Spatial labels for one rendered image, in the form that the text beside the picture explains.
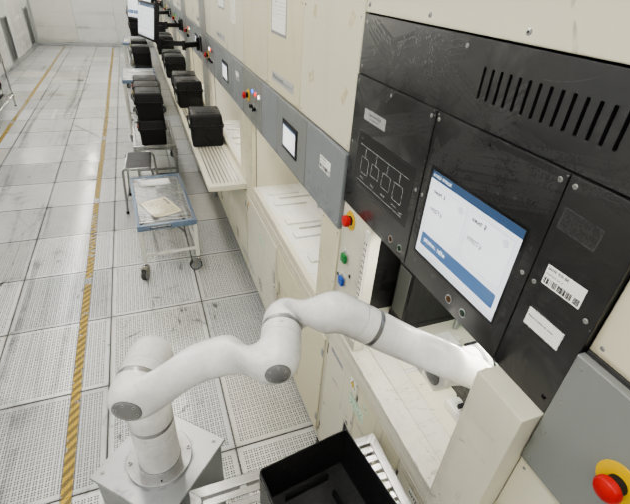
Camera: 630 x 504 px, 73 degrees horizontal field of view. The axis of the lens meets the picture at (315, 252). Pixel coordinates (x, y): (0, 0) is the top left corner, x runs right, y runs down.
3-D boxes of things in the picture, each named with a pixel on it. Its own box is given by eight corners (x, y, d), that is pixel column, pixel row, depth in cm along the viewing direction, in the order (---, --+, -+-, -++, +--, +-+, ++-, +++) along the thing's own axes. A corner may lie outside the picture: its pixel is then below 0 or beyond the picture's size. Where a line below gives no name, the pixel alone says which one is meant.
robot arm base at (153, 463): (112, 471, 125) (99, 433, 115) (157, 420, 140) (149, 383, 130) (163, 500, 119) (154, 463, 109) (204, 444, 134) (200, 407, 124)
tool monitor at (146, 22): (139, 47, 366) (132, -1, 346) (199, 48, 382) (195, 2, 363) (141, 55, 334) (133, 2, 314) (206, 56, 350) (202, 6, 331)
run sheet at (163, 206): (137, 203, 328) (136, 201, 327) (165, 196, 342) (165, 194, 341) (155, 219, 310) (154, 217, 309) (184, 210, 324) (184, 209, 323)
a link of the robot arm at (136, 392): (140, 381, 118) (118, 434, 104) (115, 353, 112) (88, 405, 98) (308, 337, 109) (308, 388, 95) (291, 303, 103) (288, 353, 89)
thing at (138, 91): (135, 112, 440) (131, 86, 425) (164, 111, 448) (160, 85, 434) (136, 120, 416) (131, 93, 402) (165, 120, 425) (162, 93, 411)
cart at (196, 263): (133, 222, 393) (124, 174, 367) (190, 215, 412) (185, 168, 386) (142, 283, 319) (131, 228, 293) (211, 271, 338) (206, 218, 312)
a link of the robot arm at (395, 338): (403, 314, 90) (506, 365, 99) (369, 306, 105) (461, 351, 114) (387, 354, 89) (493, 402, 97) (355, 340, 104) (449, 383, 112)
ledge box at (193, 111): (188, 135, 365) (184, 104, 351) (220, 134, 373) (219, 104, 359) (190, 147, 341) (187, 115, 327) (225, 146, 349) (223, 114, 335)
